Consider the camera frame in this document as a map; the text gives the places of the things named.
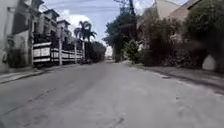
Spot dark hedge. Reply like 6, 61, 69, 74
79, 40, 108, 64

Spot grey concrete road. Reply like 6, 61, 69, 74
0, 59, 224, 128

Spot palm tree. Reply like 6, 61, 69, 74
73, 20, 98, 44

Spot row of trees and bushes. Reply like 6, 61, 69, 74
103, 0, 224, 72

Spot black and white fence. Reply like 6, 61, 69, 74
32, 39, 86, 66

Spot beige building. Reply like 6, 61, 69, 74
136, 0, 201, 24

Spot dark roadside gutter strip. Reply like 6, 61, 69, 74
128, 63, 224, 96

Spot row of buildings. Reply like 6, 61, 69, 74
0, 0, 73, 73

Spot grey sidewalk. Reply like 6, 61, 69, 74
0, 63, 79, 85

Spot overhead wires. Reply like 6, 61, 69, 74
43, 0, 158, 16

